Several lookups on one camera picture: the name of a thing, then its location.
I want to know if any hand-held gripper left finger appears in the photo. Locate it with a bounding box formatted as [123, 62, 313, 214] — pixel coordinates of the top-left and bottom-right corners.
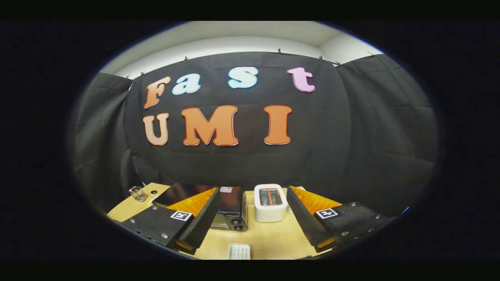
[122, 187, 222, 255]

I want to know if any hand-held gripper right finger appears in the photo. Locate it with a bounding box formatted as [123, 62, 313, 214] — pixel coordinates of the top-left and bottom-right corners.
[286, 186, 391, 253]

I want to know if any black toaster oven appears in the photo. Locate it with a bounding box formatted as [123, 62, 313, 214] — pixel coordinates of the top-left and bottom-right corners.
[151, 182, 249, 232]

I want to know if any white pop-up toaster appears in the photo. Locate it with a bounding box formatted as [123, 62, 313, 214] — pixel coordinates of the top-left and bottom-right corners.
[254, 183, 289, 223]

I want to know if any white rectangular tray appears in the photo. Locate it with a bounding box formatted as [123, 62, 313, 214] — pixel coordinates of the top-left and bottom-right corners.
[227, 243, 252, 260]

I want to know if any clear glass holder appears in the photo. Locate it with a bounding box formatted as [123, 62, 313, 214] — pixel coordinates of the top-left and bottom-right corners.
[129, 186, 148, 203]

